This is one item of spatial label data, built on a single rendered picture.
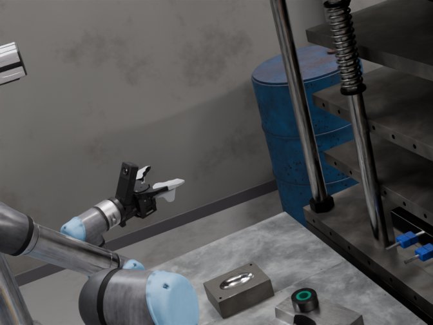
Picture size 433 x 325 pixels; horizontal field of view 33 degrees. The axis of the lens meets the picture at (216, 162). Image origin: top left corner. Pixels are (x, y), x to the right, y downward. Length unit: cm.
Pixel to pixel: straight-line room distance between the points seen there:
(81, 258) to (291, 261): 116
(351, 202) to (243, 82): 190
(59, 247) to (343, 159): 144
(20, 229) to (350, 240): 151
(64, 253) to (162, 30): 299
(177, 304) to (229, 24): 357
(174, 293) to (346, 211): 185
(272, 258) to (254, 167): 225
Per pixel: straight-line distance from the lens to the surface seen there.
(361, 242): 284
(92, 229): 195
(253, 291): 258
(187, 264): 294
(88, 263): 181
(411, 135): 239
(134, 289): 129
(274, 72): 432
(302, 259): 278
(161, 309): 125
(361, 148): 259
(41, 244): 173
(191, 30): 466
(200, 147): 485
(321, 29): 279
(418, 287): 256
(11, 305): 189
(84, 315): 137
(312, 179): 303
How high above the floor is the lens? 227
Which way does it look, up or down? 23 degrees down
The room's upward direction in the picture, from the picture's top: 15 degrees counter-clockwise
